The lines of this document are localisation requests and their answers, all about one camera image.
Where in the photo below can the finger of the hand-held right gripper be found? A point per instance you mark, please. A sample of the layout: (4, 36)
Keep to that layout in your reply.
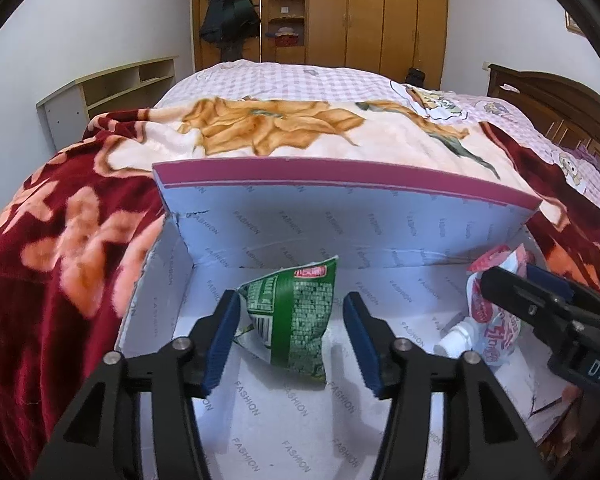
(525, 300)
(547, 277)

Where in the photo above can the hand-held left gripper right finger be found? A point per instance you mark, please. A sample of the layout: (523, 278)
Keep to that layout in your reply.
(361, 340)

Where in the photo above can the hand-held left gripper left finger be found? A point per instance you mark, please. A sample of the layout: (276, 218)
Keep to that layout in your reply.
(225, 340)

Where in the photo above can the pink spouted drink pouch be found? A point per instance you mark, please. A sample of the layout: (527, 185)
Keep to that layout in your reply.
(502, 342)

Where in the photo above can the green snack packet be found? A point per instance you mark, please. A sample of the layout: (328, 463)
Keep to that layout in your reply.
(300, 320)

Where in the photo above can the pink cardboard box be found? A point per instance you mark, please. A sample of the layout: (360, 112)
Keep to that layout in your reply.
(280, 230)

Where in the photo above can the dark wooden headboard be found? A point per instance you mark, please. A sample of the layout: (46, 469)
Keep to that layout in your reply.
(555, 100)

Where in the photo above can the red floral blanket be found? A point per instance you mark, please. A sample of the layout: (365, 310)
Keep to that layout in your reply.
(55, 260)

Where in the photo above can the small white paper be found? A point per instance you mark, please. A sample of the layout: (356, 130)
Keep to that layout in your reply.
(510, 88)

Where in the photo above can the small black object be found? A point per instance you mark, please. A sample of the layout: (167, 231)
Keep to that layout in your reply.
(415, 76)

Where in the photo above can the pink checkered bed sheet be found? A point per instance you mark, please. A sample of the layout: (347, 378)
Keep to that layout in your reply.
(290, 82)

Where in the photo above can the low open shelf unit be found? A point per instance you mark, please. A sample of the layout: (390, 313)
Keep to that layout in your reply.
(65, 105)

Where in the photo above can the red basket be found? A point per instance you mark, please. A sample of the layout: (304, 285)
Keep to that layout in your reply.
(286, 37)

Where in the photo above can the wooden wardrobe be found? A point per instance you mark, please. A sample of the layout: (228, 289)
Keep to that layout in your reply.
(370, 10)

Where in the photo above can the black hanging jacket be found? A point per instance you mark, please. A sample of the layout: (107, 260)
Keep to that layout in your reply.
(212, 15)

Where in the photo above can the dark green hanging jacket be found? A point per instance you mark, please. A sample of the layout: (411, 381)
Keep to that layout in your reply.
(242, 10)

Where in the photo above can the framed wall picture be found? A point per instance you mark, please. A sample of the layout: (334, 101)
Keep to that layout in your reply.
(571, 22)

